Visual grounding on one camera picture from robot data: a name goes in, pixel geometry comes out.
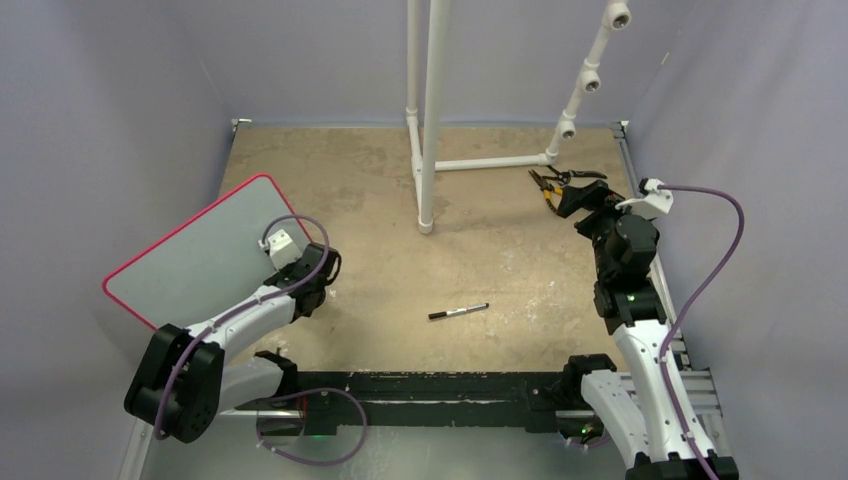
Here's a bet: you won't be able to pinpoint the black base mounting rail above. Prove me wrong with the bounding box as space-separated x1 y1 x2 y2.
235 371 595 435

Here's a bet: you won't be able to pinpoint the red-framed whiteboard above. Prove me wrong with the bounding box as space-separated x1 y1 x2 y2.
102 174 312 330

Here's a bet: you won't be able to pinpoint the white PVC pipe frame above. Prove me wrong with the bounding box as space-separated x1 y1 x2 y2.
399 1 651 234

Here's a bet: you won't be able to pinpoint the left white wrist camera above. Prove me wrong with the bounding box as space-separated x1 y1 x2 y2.
259 229 302 270

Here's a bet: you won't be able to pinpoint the yellow-handled pliers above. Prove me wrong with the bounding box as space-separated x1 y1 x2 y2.
528 169 564 214

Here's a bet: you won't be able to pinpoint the black whiteboard marker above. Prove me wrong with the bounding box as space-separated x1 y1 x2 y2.
428 302 490 321

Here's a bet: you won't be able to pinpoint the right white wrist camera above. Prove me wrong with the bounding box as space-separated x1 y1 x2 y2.
615 178 674 221

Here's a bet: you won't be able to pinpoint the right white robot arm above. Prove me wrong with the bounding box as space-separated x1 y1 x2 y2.
555 178 740 479

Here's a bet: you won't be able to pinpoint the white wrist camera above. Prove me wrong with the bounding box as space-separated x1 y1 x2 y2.
615 178 674 221
259 229 302 270

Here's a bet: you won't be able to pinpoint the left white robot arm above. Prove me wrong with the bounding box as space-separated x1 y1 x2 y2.
123 242 342 443

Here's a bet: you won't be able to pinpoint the black-handled pliers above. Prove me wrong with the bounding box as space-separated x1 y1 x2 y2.
543 166 607 187

